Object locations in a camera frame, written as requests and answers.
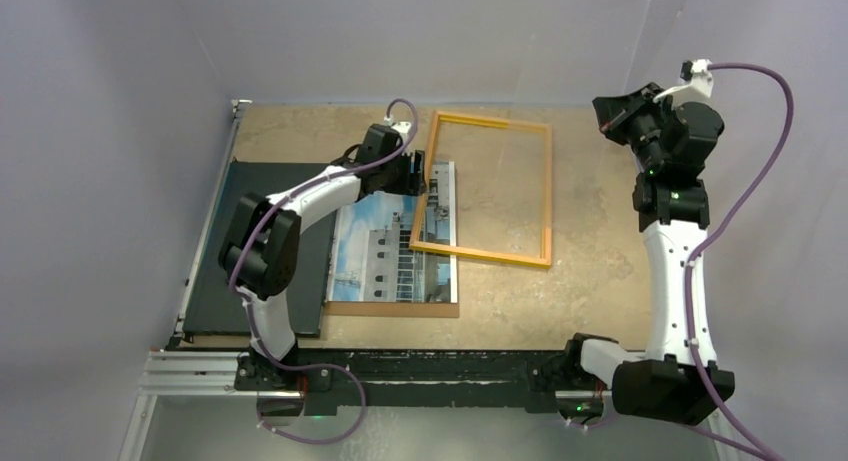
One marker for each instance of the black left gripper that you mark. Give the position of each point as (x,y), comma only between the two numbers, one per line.
(411,183)

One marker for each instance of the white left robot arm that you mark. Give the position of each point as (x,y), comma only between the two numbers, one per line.
(260,252)

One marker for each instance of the building and sky photo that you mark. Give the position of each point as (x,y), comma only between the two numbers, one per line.
(372,259)

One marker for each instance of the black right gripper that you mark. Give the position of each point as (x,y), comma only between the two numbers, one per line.
(616,114)

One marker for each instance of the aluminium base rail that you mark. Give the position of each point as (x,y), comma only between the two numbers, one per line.
(324,380)

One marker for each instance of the yellow wooden picture frame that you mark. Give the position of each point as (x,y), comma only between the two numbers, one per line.
(490,186)

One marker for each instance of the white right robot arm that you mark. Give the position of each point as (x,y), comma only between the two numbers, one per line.
(669,279)

